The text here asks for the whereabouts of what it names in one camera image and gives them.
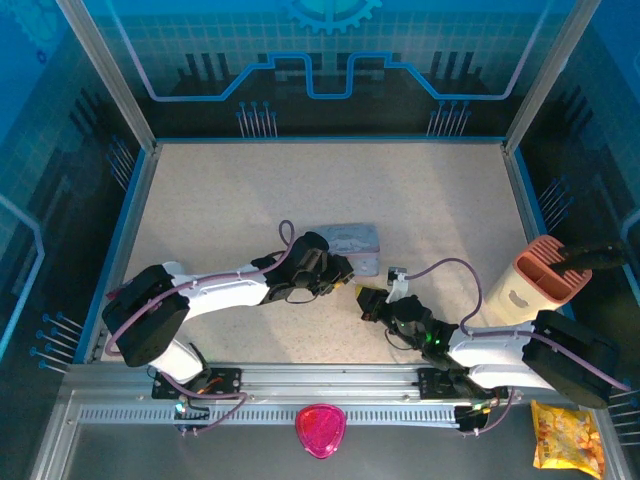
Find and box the cream utensil holder terracotta top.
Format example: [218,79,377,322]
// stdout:
[482,234,594,329]

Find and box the small controller board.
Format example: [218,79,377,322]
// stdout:
[172,399,211,432]
[454,402,494,434]

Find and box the pink heart shaped container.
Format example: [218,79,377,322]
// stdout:
[294,402,347,461]

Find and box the yellow snack bag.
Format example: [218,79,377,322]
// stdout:
[529,399,607,480]

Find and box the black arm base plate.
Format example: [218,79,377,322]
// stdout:
[152,367,244,401]
[417,367,509,401]

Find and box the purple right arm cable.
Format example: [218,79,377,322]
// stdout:
[402,257,632,439]

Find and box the aluminium mounting rail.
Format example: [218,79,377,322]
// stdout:
[64,363,596,397]

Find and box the slotted grey cable duct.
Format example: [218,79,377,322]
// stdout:
[79,405,464,427]

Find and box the black utensil handle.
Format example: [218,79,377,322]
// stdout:
[549,239,627,277]

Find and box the aluminium frame post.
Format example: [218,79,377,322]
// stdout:
[54,0,160,152]
[503,0,602,152]

